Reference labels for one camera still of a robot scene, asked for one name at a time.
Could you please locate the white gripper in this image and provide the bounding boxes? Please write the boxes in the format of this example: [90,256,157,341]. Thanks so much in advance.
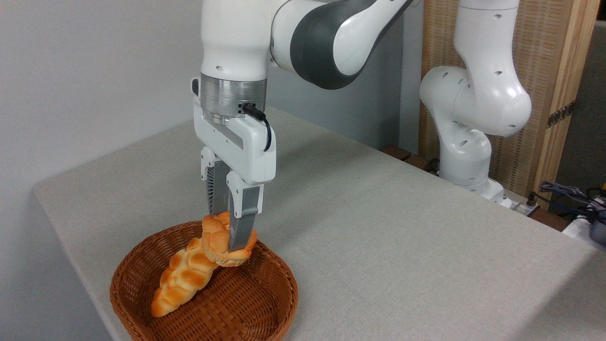
[191,78,277,253]

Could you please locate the round knotted bread bun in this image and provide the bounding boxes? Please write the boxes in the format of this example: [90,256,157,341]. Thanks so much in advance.
[201,211,259,268]

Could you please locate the long braided bread loaf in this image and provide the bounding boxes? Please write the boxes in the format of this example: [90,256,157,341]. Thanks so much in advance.
[151,236,221,318]

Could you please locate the brown woven wicker basket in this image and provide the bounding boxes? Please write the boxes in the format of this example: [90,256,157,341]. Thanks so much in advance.
[109,220,299,341]

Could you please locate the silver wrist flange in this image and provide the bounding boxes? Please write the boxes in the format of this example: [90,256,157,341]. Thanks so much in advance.
[199,73,267,126]

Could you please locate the grey tablecloth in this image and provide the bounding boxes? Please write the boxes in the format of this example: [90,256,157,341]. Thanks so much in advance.
[31,107,606,341]

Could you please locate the brass screen hinge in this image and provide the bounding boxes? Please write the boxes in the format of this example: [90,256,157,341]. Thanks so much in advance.
[546,100,576,129]

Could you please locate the wooden woven screen panel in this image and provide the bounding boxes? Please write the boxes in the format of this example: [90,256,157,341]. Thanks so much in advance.
[419,0,602,209]

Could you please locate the white box with grey part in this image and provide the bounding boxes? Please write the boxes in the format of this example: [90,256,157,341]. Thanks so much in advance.
[561,214,606,252]

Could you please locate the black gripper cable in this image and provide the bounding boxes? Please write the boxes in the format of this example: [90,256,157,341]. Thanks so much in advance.
[242,103,273,153]

